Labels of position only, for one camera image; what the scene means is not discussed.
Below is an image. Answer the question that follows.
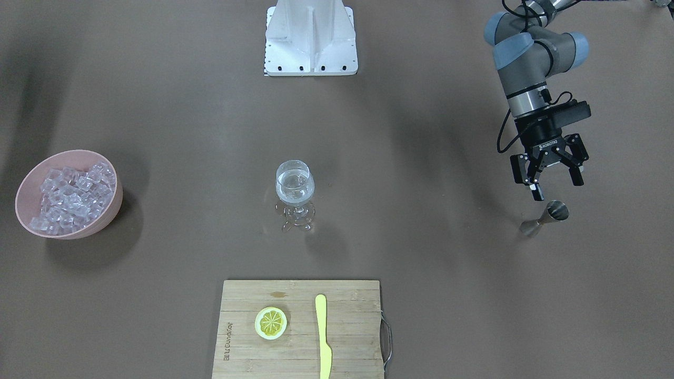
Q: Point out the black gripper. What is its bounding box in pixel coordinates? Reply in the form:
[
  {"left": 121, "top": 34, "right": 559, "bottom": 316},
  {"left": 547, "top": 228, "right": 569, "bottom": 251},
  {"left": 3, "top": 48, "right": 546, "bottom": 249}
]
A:
[{"left": 510, "top": 114, "right": 588, "bottom": 202}]

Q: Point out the steel double jigger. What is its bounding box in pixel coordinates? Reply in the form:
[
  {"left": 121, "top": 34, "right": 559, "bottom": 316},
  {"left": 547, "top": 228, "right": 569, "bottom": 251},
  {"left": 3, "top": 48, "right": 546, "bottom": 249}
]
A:
[{"left": 519, "top": 201, "right": 570, "bottom": 238}]

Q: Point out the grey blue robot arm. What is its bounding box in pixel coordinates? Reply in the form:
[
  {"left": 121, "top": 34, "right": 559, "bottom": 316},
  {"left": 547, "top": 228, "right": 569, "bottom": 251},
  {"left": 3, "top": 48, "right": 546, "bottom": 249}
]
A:
[{"left": 484, "top": 1, "right": 591, "bottom": 201}]

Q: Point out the clear wine glass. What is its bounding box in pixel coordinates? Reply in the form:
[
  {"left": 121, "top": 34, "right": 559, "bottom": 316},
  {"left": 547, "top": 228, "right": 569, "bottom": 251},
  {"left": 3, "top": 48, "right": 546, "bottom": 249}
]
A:
[{"left": 275, "top": 160, "right": 315, "bottom": 231}]

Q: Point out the pink bowl of ice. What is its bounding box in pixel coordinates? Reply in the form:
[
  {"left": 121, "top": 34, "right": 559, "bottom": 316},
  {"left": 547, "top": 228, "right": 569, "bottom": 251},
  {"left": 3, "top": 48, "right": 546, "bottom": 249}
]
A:
[{"left": 15, "top": 149, "right": 123, "bottom": 240}]

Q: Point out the wooden cutting board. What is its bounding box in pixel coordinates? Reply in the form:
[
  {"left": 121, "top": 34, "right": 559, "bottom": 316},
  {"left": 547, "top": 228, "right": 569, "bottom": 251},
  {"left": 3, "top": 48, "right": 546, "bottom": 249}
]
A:
[{"left": 212, "top": 279, "right": 391, "bottom": 378}]

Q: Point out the yellow plastic knife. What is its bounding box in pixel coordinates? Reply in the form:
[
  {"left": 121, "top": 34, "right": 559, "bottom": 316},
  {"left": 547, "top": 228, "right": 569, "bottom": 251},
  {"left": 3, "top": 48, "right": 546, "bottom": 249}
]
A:
[{"left": 315, "top": 294, "right": 333, "bottom": 378}]

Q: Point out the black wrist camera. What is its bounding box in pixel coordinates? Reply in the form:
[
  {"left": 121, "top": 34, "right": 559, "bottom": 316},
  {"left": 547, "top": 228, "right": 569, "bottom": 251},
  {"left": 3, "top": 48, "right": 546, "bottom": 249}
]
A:
[{"left": 549, "top": 100, "right": 591, "bottom": 128}]

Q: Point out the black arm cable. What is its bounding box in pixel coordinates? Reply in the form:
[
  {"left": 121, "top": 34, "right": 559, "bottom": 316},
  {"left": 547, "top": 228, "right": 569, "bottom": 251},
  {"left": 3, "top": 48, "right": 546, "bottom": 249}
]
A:
[{"left": 496, "top": 0, "right": 573, "bottom": 154}]

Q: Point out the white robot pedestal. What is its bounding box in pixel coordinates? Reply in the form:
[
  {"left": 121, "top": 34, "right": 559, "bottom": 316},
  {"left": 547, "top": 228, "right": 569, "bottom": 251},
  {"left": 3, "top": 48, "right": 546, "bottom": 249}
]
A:
[{"left": 263, "top": 1, "right": 359, "bottom": 77}]

